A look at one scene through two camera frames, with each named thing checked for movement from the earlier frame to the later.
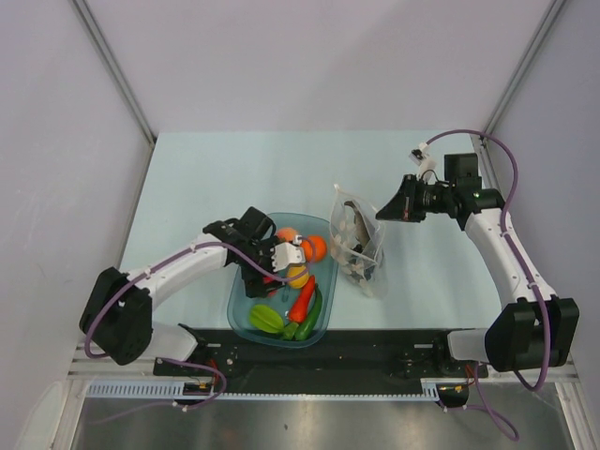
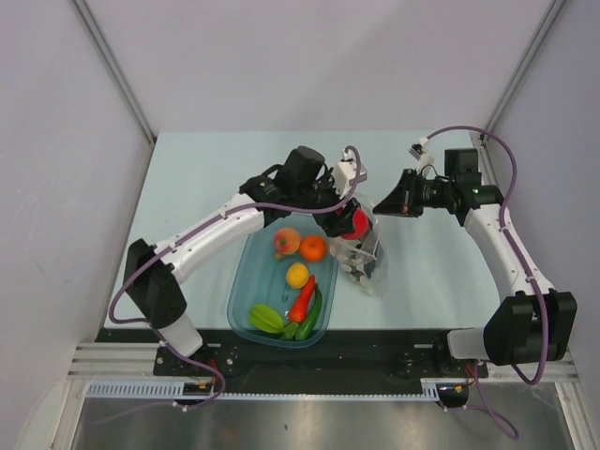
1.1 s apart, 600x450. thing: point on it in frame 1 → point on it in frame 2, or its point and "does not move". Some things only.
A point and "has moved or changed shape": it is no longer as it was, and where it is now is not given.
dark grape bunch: x=361 y=269 has moved or changed shape
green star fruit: x=266 y=319 does not move
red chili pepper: x=297 y=310 does not move
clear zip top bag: x=356 y=234 does not move
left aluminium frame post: x=117 y=67 does not move
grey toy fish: x=362 y=231 has moved or changed shape
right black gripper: x=403 y=206 does not move
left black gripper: x=254 y=284 → x=336 y=225
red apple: x=269 y=280 → x=361 y=224
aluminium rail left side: x=86 y=367 does not move
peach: x=287 y=233 does not move
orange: x=314 y=248 does not move
